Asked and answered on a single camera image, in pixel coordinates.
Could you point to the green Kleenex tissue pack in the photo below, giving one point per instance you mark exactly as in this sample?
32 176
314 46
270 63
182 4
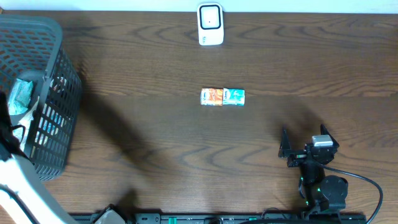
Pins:
232 96

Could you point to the orange Kleenex tissue pack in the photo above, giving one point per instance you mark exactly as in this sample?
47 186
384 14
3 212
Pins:
211 97

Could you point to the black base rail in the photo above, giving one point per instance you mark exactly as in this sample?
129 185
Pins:
271 217

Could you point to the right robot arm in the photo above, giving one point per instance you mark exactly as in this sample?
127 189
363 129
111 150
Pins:
323 194

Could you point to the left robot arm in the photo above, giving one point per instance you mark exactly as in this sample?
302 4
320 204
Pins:
23 195

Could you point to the grey plastic mesh basket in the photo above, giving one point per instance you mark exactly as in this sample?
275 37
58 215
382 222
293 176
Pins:
31 50

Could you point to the white barcode scanner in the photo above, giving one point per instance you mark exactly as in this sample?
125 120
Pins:
210 24

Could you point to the teal crinkled snack packet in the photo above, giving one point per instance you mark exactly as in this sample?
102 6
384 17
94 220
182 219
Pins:
19 97

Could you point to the large white wet-wipes pack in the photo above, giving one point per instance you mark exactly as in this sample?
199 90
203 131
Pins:
22 131

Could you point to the small dark green box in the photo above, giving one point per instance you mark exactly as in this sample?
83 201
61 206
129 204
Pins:
58 84

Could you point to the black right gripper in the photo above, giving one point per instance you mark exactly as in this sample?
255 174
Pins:
285 149

